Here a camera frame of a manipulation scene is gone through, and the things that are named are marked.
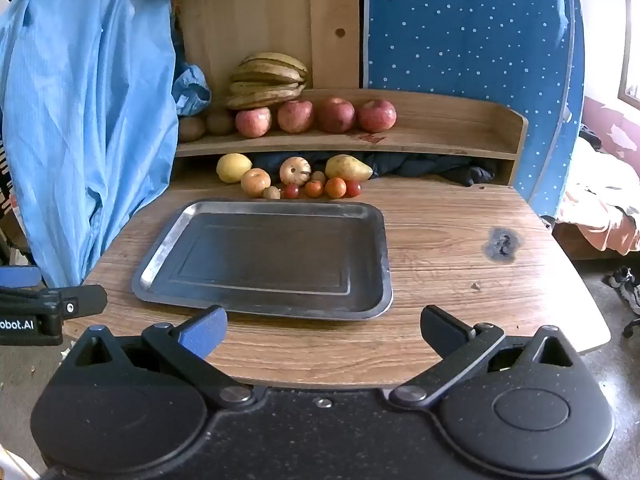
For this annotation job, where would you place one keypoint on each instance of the red tomato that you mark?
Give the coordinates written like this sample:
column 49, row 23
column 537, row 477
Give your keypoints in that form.
column 292, row 191
column 354, row 188

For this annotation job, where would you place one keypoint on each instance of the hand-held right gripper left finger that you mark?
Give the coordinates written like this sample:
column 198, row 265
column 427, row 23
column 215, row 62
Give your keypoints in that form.
column 205, row 332

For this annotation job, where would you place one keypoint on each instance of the dark blue cloth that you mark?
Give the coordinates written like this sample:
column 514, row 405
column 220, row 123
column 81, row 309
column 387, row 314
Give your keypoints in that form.
column 425, row 164

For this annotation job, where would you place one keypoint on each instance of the yellow brown pear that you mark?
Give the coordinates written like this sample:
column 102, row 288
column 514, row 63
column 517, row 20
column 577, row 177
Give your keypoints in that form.
column 347, row 167

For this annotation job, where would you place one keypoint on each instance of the bunch of bananas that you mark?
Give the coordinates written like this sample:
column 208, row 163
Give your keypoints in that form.
column 265, row 77

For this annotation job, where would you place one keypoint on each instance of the wooden board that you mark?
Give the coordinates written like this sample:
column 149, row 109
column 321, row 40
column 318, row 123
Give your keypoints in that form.
column 260, row 20

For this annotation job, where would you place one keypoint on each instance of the blue plastic bag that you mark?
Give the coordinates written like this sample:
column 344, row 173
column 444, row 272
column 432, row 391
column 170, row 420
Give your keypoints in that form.
column 192, row 90

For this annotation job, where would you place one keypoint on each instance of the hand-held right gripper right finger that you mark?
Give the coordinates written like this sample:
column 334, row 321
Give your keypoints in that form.
column 442, row 327

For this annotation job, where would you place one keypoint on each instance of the orange tomato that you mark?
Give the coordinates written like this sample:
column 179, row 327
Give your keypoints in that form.
column 313, row 189
column 335, row 188

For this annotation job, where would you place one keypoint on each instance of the bed with pink bedding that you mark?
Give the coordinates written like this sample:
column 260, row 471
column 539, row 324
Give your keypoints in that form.
column 600, row 210

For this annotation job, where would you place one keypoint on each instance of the metal tray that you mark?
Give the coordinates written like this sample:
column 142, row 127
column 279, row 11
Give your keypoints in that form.
column 260, row 260

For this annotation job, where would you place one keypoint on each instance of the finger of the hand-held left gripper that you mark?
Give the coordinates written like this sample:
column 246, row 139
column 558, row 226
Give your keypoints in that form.
column 75, row 300
column 17, row 276

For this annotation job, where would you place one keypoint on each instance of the wooden window frame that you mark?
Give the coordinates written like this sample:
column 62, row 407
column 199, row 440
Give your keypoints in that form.
column 627, row 35

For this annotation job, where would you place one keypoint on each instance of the red apple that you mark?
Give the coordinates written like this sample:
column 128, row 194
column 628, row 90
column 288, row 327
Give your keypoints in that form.
column 377, row 116
column 296, row 116
column 253, row 122
column 336, row 115

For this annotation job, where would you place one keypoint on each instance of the small orange yellow apple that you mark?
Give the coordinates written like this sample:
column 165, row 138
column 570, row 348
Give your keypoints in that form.
column 255, row 183

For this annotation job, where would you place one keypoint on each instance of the brown kiwi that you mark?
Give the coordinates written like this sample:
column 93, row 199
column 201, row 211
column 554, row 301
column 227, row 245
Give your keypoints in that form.
column 191, row 129
column 220, row 123

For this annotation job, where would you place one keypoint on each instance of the wooden shelf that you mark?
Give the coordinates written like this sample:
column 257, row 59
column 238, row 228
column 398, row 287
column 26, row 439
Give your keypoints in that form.
column 440, row 125

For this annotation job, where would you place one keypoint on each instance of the light blue cloth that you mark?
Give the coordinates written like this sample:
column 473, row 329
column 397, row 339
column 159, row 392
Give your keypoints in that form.
column 75, row 110

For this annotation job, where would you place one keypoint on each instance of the blue white-dotted panel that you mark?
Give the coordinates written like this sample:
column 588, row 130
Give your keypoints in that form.
column 465, row 35

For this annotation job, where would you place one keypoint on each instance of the grey shoe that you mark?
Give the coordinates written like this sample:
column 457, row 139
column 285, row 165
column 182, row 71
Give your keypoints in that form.
column 627, row 287

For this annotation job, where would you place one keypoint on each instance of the yellow lemon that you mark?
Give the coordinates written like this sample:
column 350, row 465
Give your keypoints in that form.
column 233, row 167

